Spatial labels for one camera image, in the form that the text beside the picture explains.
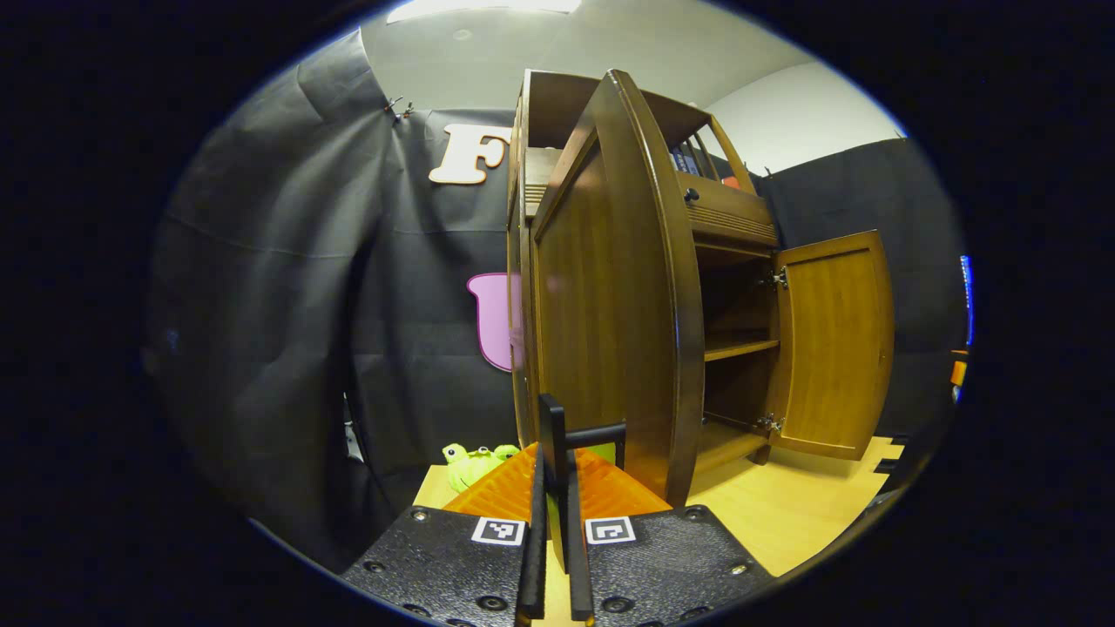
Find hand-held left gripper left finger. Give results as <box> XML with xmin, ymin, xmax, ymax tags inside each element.
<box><xmin>340</xmin><ymin>442</ymin><xmax>550</xmax><ymax>627</ymax></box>

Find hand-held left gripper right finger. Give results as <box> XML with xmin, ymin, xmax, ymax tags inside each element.
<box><xmin>557</xmin><ymin>448</ymin><xmax>776</xmax><ymax>627</ymax></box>

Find black door handle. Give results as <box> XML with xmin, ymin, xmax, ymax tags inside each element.
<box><xmin>538</xmin><ymin>394</ymin><xmax>628</xmax><ymax>571</ymax></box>

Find blue lit screen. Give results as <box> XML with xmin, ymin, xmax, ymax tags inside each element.
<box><xmin>958</xmin><ymin>254</ymin><xmax>976</xmax><ymax>347</ymax></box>

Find wooden double-door shoe cabinet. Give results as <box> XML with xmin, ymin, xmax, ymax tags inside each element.
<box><xmin>507</xmin><ymin>68</ymin><xmax>896</xmax><ymax>508</ymax></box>

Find wooden cabinet drawer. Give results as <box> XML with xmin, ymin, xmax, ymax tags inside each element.
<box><xmin>678</xmin><ymin>172</ymin><xmax>779</xmax><ymax>250</ymax></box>

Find wooden cabinet door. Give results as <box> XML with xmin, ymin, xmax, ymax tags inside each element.
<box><xmin>530</xmin><ymin>70</ymin><xmax>705</xmax><ymax>508</ymax></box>
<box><xmin>767</xmin><ymin>230</ymin><xmax>896</xmax><ymax>461</ymax></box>

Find wooden inner cabinet shelf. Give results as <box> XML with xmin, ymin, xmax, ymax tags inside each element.
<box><xmin>704</xmin><ymin>335</ymin><xmax>781</xmax><ymax>363</ymax></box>

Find ceiling light panel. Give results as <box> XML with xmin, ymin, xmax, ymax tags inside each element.
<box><xmin>386</xmin><ymin>0</ymin><xmax>583</xmax><ymax>24</ymax></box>

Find green frog toy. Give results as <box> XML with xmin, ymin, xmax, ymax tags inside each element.
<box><xmin>442</xmin><ymin>442</ymin><xmax>522</xmax><ymax>495</ymax></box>

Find black backdrop cloth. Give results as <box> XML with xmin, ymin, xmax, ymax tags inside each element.
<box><xmin>148</xmin><ymin>30</ymin><xmax>968</xmax><ymax>571</ymax></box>

